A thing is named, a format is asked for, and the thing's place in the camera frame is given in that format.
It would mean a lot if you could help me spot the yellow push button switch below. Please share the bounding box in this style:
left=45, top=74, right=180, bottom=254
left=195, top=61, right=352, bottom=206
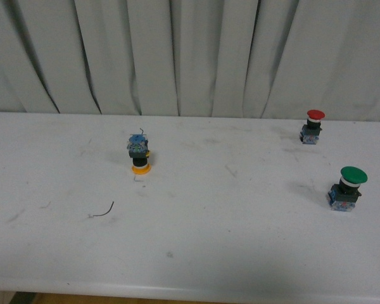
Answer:
left=127, top=129, right=151, bottom=175

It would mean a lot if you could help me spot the curved dark wire piece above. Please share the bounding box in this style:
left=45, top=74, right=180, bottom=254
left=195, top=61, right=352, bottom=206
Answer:
left=87, top=201, right=115, bottom=219

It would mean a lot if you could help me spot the red push button switch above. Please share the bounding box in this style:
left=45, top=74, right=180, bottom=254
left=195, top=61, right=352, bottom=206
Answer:
left=300, top=110, right=325, bottom=144

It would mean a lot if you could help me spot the white pleated curtain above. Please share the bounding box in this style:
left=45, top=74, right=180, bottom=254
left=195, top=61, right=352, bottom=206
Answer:
left=0, top=1, right=380, bottom=121

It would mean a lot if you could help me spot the green push button switch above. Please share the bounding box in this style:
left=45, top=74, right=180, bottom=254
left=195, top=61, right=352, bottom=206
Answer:
left=327, top=166, right=368, bottom=212

